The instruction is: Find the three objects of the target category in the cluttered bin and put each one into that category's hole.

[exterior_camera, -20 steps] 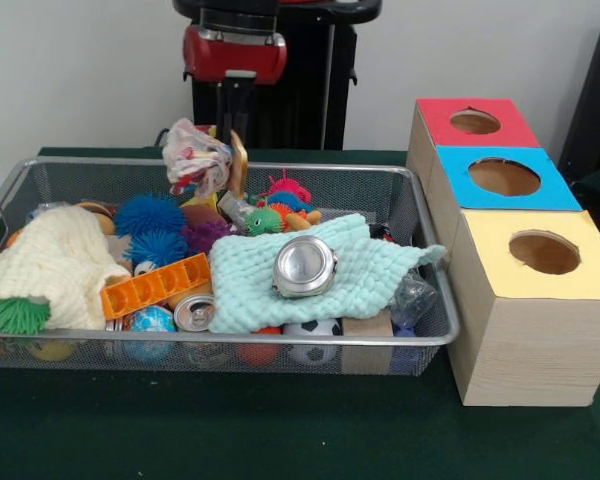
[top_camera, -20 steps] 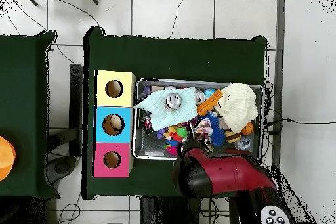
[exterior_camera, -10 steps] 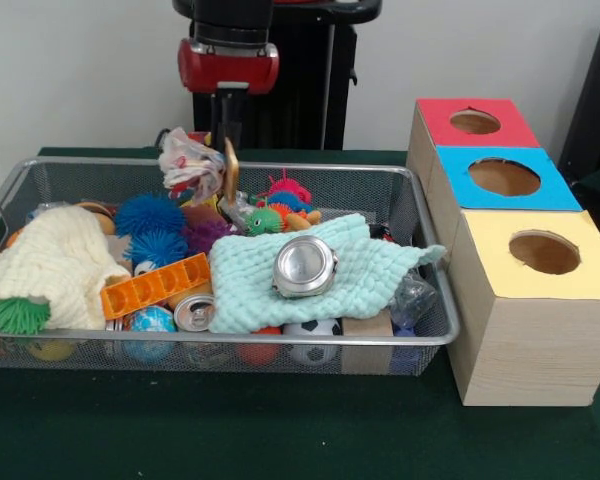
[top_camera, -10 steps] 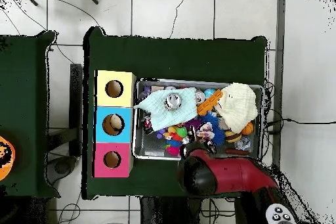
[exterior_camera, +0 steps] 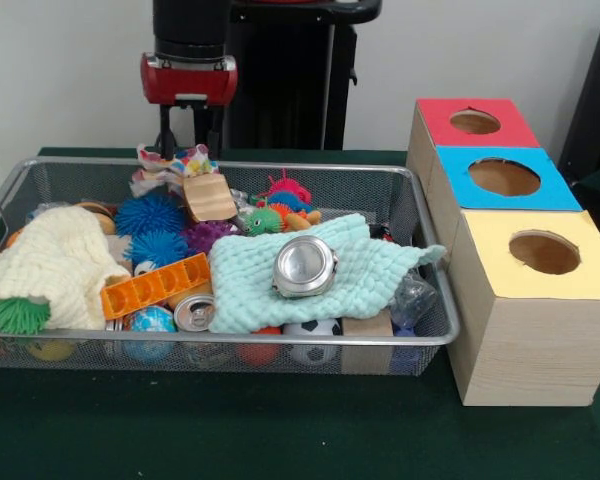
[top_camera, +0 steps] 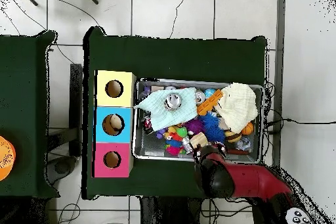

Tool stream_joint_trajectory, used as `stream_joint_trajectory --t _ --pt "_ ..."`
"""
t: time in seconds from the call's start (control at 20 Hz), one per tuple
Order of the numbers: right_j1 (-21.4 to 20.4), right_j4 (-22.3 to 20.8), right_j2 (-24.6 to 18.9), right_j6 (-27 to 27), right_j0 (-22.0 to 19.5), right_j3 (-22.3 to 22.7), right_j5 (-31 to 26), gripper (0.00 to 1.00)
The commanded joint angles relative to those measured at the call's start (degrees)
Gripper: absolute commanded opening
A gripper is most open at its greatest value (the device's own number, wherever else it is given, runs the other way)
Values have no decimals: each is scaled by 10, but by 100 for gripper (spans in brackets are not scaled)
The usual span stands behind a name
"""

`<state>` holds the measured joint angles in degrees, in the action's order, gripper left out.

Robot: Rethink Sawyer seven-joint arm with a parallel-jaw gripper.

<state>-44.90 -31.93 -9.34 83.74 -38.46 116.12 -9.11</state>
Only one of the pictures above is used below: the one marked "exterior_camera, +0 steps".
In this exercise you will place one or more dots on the mint knitted cloth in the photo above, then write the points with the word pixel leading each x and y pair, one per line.
pixel 240 280

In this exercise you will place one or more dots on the orange plastic block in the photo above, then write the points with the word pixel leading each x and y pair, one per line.
pixel 150 287

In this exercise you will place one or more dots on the silver soda can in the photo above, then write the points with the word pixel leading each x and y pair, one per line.
pixel 192 312

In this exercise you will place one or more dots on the blue globe ball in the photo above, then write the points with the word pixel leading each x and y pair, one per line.
pixel 152 320

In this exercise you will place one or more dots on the cream knitted cloth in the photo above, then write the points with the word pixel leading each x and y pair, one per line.
pixel 55 260

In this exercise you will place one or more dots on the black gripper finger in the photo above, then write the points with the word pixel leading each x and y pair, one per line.
pixel 167 132
pixel 216 127

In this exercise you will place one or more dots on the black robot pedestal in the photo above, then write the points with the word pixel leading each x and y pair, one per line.
pixel 290 75

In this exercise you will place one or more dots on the crushed silver can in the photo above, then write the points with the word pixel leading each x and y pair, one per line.
pixel 302 265

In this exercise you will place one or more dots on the small blue spiky ball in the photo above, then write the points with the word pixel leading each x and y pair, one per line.
pixel 157 247

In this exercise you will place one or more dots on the large blue spiky ball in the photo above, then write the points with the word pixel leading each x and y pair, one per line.
pixel 150 215

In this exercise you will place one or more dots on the green spiky ball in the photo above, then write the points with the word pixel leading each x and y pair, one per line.
pixel 20 315

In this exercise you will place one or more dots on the wooden box with three holes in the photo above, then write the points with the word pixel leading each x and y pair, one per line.
pixel 530 350

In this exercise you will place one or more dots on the green spiky creature toy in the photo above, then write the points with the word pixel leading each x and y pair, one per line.
pixel 261 221

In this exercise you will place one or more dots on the silver mesh bin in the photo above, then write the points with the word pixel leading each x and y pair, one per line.
pixel 360 200

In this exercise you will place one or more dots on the colourful spotted cloth toy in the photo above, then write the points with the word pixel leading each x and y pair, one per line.
pixel 195 160

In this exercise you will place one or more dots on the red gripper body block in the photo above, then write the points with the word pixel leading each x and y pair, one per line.
pixel 190 82

